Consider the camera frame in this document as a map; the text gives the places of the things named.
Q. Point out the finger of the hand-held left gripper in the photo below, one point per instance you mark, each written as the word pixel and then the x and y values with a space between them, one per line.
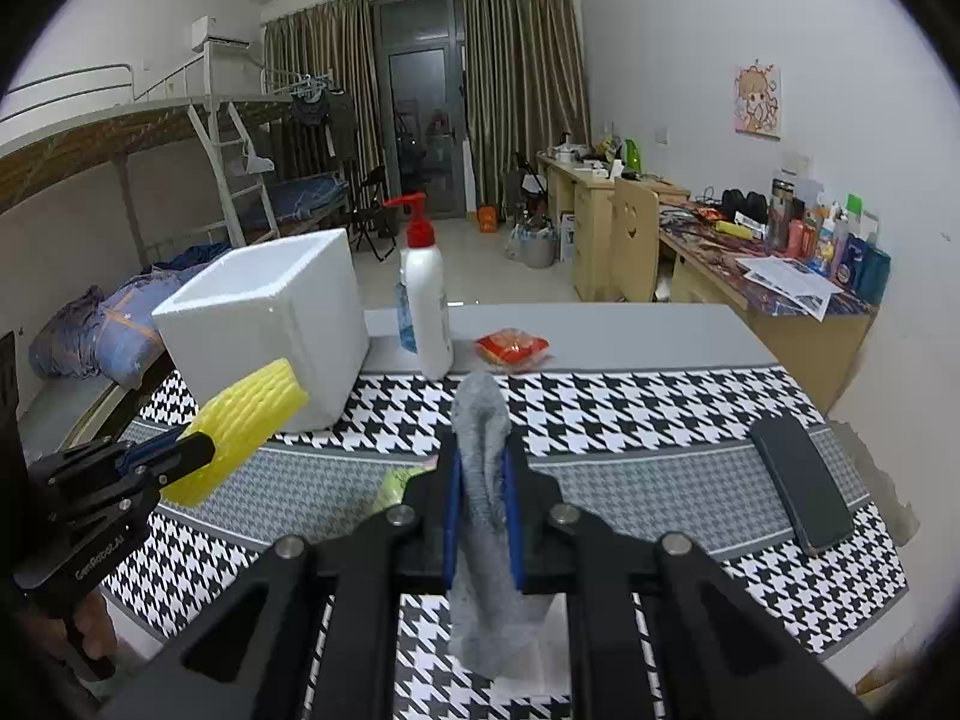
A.
pixel 184 461
pixel 161 442

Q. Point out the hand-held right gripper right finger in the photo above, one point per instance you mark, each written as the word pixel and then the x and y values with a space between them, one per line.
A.
pixel 517 532

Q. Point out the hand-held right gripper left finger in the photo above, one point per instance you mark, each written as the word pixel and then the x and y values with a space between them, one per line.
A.
pixel 450 517

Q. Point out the yellow foam net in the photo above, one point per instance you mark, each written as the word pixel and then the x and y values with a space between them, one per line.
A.
pixel 240 427

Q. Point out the grey sock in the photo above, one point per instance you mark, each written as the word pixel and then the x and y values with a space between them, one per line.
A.
pixel 480 450

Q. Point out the white cloth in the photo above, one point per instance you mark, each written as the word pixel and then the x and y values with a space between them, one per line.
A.
pixel 547 652

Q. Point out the white foam box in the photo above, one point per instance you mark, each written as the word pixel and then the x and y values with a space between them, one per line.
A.
pixel 270 322

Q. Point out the person's left hand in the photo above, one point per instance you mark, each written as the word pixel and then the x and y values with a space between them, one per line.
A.
pixel 94 626

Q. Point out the blue checked quilt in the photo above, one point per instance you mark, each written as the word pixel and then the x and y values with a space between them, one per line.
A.
pixel 112 330

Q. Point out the houndstooth table mat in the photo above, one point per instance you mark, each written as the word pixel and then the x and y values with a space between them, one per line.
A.
pixel 660 457

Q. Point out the red snack packet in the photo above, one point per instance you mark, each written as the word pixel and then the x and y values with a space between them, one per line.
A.
pixel 514 349

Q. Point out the clear blue spray bottle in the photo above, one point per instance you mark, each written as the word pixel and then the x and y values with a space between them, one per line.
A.
pixel 405 322

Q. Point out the white red-pump lotion bottle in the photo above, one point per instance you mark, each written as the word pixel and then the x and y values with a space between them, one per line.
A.
pixel 427 300

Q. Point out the white bed ladder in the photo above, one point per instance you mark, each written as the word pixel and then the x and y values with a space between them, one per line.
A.
pixel 240 180

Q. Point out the blue bed mattress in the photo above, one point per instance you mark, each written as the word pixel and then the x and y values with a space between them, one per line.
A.
pixel 307 199

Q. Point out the grey bucket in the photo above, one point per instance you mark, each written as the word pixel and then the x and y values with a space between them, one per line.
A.
pixel 534 244

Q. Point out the black phone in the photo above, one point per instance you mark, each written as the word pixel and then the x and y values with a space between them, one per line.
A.
pixel 802 484

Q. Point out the orange bag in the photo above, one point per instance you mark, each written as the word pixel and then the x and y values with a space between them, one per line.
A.
pixel 486 220

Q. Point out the white carton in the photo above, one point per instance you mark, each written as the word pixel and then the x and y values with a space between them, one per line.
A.
pixel 568 236

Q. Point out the plain wooden desk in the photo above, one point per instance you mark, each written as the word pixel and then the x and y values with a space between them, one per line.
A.
pixel 592 240

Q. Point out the wooden chair with smiley cutout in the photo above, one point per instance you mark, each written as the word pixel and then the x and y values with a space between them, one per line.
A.
pixel 634 240

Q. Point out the black folding chair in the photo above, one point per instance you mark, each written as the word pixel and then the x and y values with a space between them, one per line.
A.
pixel 373 210

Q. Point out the white metal bunk bed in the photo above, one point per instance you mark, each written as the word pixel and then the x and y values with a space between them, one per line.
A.
pixel 112 127

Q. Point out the wooden desk with printed cover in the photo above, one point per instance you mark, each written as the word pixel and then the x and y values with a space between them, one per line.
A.
pixel 795 345

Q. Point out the dark hanging clothes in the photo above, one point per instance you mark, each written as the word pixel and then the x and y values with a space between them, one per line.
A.
pixel 319 120

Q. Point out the printed paper sheets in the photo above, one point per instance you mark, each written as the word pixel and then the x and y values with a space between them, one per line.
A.
pixel 791 281

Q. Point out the yellow tube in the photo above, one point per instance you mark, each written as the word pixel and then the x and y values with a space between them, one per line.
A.
pixel 733 227

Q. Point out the brown curtain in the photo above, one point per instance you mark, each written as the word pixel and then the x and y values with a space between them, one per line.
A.
pixel 322 105
pixel 525 90

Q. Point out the green plastic bottle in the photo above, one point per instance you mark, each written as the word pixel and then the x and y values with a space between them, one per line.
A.
pixel 634 156

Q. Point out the black bag on desk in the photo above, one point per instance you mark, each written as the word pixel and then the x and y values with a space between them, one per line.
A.
pixel 744 204

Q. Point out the white air conditioner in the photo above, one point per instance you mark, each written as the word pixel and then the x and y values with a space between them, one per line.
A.
pixel 221 34

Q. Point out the glass balcony door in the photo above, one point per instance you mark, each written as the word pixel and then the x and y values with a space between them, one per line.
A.
pixel 420 105

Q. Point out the row of toiletry bottles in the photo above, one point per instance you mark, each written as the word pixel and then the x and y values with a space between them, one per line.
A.
pixel 832 240

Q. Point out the white socket below poster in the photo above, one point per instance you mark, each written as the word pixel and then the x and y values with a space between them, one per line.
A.
pixel 795 163

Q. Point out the cartoon wall poster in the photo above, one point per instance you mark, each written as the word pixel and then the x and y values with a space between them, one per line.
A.
pixel 757 101

